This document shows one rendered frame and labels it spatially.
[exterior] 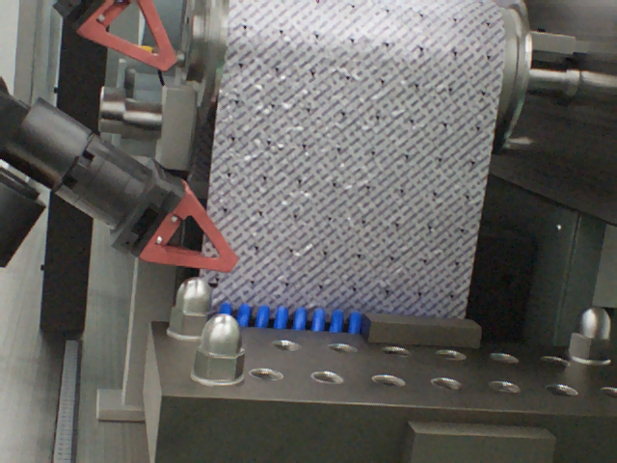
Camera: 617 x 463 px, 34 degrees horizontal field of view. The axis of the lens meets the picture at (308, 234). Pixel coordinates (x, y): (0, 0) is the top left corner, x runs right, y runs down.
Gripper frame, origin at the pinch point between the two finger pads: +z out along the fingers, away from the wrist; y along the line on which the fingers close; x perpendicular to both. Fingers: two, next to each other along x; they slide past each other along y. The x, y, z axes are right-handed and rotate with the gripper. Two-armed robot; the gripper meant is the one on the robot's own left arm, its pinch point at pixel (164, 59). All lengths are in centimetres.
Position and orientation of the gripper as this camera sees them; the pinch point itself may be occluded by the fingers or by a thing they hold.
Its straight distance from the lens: 87.1
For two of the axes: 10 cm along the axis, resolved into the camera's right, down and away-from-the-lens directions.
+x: 7.0, -7.1, -0.1
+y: 2.1, 2.2, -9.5
